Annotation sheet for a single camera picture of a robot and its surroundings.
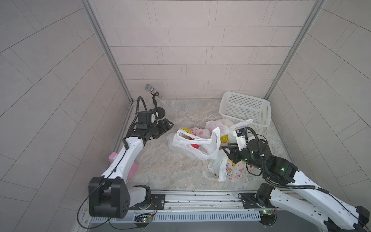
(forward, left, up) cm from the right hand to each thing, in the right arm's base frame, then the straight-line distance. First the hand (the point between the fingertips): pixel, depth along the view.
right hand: (223, 148), depth 69 cm
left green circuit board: (-24, +40, -17) cm, 50 cm away
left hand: (+17, +26, -1) cm, 31 cm away
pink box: (0, +50, -18) cm, 53 cm away
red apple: (+5, +14, -6) cm, 16 cm away
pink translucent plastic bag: (+20, -5, -9) cm, 23 cm away
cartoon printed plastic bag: (-7, -6, -14) cm, 17 cm away
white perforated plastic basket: (+41, -26, -19) cm, 52 cm away
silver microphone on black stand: (+42, +39, -18) cm, 60 cm away
